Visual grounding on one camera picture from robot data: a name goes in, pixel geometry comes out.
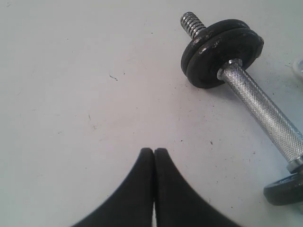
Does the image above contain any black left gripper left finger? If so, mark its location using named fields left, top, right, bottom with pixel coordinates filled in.
left=74, top=148, right=154, bottom=227

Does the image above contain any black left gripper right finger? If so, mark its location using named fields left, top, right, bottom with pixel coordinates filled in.
left=154, top=148, right=238, bottom=227

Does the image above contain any black weight plate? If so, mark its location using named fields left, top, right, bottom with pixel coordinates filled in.
left=180, top=16, right=250, bottom=75
left=186, top=28, right=264, bottom=89
left=263, top=173, right=303, bottom=206

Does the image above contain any chrome dumbbell bar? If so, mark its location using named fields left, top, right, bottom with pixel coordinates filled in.
left=182, top=12, right=303, bottom=174

